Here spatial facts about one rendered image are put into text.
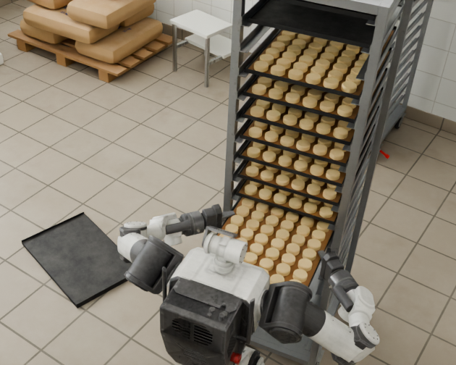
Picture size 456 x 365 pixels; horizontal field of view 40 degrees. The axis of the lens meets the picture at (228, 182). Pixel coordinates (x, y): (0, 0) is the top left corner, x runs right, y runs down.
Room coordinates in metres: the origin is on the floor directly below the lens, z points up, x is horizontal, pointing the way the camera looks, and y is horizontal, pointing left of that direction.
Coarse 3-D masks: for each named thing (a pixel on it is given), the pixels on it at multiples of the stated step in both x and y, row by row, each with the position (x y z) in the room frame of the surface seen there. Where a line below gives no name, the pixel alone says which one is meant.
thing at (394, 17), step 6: (402, 6) 2.29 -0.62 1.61; (396, 12) 2.30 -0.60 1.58; (390, 18) 2.24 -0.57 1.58; (396, 18) 2.19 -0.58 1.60; (390, 24) 2.19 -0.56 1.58; (390, 30) 2.10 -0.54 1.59; (384, 42) 2.02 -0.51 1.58; (366, 60) 1.89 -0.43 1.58; (366, 66) 1.85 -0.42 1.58; (360, 72) 1.80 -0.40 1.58; (360, 78) 1.76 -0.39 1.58
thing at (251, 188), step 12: (240, 192) 1.95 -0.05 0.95; (252, 192) 1.93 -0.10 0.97; (264, 192) 1.93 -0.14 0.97; (276, 192) 1.96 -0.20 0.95; (288, 192) 1.94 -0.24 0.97; (288, 204) 1.89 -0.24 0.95; (300, 204) 1.87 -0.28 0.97; (312, 204) 1.87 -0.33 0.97; (324, 204) 1.88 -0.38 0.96; (324, 216) 1.82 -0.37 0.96; (336, 216) 1.83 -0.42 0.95
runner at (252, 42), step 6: (252, 30) 2.01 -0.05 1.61; (258, 30) 2.06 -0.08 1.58; (264, 30) 2.07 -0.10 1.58; (246, 36) 1.96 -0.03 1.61; (252, 36) 2.01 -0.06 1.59; (258, 36) 2.02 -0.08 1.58; (240, 42) 1.91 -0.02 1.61; (246, 42) 1.96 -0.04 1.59; (252, 42) 1.97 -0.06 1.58; (240, 48) 1.91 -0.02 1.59; (246, 48) 1.93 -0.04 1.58
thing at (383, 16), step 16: (384, 16) 1.75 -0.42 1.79; (384, 32) 1.75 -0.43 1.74; (368, 64) 1.75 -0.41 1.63; (368, 80) 1.75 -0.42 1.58; (368, 96) 1.74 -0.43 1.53; (368, 112) 1.77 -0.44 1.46; (352, 144) 1.75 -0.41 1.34; (352, 160) 1.75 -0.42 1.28; (352, 176) 1.74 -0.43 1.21; (336, 224) 1.75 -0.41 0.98; (336, 240) 1.75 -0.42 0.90; (320, 304) 1.75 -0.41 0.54
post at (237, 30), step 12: (240, 0) 1.91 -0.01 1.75; (240, 12) 1.91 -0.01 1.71; (240, 24) 1.91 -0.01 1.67; (240, 36) 1.91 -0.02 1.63; (240, 60) 1.92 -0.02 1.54; (228, 108) 1.92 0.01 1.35; (228, 120) 1.92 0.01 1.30; (228, 132) 1.92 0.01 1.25; (228, 144) 1.91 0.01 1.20; (228, 156) 1.91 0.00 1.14; (228, 168) 1.91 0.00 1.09; (228, 180) 1.91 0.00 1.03; (228, 192) 1.91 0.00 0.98; (228, 204) 1.91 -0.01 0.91
